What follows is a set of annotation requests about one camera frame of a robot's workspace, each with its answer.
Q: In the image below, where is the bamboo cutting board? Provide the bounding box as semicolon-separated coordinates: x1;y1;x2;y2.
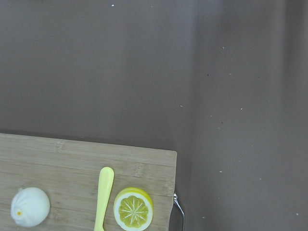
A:
0;134;177;231

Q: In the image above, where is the yellow plastic knife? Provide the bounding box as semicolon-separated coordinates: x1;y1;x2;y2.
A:
94;167;114;231

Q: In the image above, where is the lemon slice thick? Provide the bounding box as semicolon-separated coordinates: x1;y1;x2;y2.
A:
113;187;154;231

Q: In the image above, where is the white steamed bun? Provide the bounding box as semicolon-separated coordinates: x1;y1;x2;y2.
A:
11;187;50;228

